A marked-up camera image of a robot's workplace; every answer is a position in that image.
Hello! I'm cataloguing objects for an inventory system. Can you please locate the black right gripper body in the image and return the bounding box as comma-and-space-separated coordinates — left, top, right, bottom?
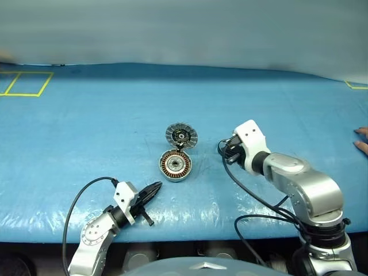
223, 133, 248, 167

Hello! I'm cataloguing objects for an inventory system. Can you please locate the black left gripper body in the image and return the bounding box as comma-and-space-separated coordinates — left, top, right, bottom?
131, 196, 155, 227

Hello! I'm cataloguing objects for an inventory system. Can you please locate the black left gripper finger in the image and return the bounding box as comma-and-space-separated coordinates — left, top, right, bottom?
139, 181, 163, 201
141, 185, 163, 209

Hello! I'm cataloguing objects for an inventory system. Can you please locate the motor stator with copper windings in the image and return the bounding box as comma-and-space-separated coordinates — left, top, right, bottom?
158, 149, 193, 184

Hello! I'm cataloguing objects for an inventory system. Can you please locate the round motor cover with circuit board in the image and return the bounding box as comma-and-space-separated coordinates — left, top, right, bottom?
165, 122, 199, 149

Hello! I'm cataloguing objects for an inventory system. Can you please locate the person's bare hand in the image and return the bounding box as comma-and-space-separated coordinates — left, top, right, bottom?
353, 126, 368, 158

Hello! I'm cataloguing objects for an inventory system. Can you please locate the grey rounded shape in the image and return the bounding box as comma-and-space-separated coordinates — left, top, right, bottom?
197, 248, 240, 260
124, 249, 158, 266

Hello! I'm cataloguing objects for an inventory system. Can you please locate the grey robot torso cover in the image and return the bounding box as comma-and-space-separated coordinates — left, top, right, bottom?
120, 256, 277, 276

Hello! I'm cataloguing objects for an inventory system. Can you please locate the blue plastic table cover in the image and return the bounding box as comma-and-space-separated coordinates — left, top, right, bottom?
0, 62, 368, 244

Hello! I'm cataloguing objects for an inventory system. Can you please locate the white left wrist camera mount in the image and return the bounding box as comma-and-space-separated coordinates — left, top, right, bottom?
112, 181, 139, 226

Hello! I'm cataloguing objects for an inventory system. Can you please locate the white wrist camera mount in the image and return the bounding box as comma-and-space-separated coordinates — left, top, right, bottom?
232, 119, 273, 175
112, 181, 139, 226

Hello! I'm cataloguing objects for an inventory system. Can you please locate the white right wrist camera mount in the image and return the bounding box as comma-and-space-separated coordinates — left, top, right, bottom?
232, 119, 273, 175

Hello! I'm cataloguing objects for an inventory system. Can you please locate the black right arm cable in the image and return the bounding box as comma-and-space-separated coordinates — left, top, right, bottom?
217, 139, 310, 267

